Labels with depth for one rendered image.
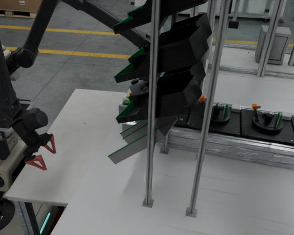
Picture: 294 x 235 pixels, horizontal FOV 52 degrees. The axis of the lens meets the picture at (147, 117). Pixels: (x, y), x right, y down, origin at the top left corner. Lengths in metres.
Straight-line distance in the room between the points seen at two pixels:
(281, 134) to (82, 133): 0.97
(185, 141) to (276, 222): 0.51
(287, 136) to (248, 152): 0.19
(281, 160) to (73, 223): 0.93
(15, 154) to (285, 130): 1.31
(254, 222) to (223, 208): 0.12
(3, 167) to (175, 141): 0.82
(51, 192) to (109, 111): 0.63
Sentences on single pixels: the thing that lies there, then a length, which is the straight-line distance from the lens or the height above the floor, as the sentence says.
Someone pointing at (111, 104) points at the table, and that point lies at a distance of 1.80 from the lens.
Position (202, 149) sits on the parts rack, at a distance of 0.99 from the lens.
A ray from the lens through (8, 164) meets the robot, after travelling 1.58.
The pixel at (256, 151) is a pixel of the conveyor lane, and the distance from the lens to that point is 1.45.
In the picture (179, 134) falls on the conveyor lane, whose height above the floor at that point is 0.95.
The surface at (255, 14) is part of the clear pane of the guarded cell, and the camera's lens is 2.72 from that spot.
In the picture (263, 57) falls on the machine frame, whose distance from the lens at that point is 2.24.
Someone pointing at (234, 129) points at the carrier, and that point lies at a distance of 1.47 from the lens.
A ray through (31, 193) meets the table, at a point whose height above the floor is 0.86.
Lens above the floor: 1.80
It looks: 34 degrees down
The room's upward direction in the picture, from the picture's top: 2 degrees clockwise
